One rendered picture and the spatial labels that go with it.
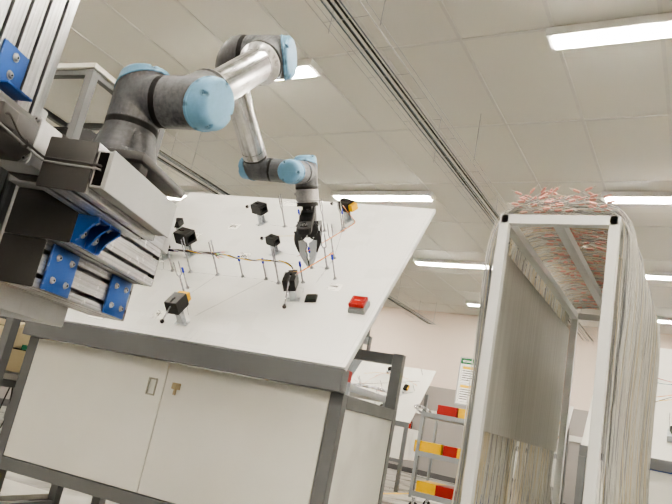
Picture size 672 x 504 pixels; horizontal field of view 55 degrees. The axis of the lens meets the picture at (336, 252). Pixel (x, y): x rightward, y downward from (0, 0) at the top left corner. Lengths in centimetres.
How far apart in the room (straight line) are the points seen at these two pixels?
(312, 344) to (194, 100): 85
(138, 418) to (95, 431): 16
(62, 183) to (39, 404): 139
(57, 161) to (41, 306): 41
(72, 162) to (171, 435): 116
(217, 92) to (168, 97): 10
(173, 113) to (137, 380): 102
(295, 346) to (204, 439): 39
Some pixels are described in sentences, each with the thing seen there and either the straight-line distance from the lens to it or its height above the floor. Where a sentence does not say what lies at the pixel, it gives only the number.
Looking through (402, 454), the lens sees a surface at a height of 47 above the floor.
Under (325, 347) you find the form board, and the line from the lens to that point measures 193.
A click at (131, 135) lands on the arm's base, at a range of 147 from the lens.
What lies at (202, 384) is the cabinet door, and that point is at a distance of 207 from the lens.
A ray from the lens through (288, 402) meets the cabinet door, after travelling 193.
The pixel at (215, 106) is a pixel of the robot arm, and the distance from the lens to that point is 145.
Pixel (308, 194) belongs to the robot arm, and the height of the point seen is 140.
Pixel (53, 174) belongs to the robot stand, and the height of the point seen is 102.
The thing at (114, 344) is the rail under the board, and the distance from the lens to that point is 223.
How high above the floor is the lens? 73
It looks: 14 degrees up
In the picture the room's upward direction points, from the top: 11 degrees clockwise
